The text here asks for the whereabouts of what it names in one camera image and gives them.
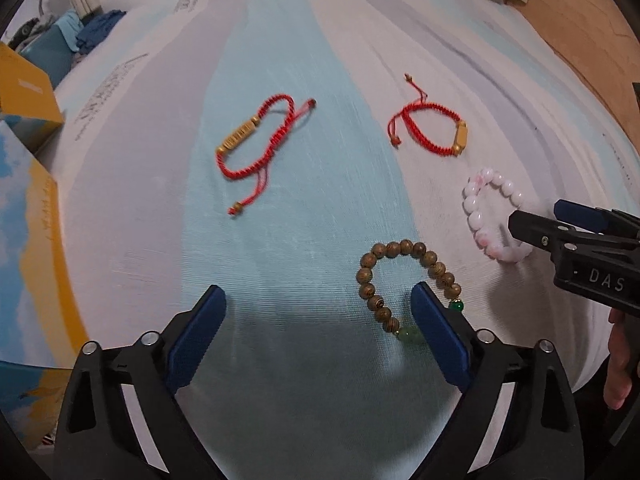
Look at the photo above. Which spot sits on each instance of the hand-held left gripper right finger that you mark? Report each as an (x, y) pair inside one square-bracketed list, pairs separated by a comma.
[(440, 335)]

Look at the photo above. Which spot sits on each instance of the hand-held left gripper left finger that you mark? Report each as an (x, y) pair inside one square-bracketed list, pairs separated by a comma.
[(195, 340)]

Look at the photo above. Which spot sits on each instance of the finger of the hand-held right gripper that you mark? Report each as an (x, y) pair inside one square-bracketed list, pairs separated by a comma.
[(582, 212), (540, 232)]

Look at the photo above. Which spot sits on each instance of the blue and yellow cardboard box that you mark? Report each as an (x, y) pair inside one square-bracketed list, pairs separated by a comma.
[(30, 270)]

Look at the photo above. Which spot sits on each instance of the person's right hand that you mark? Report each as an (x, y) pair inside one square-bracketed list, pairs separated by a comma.
[(617, 365)]

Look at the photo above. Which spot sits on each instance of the striped bed sheet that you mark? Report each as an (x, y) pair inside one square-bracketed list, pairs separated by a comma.
[(310, 220)]

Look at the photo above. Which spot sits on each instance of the wooden headboard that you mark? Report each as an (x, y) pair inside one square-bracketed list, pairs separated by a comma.
[(590, 25)]

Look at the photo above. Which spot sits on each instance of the plain yellow cardboard box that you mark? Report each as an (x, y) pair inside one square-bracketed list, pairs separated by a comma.
[(30, 95)]

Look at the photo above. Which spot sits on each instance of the dark blue clothes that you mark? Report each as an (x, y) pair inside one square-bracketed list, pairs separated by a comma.
[(100, 30)]

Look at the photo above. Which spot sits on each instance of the light blue cloth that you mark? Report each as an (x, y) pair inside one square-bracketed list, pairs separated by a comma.
[(67, 30)]

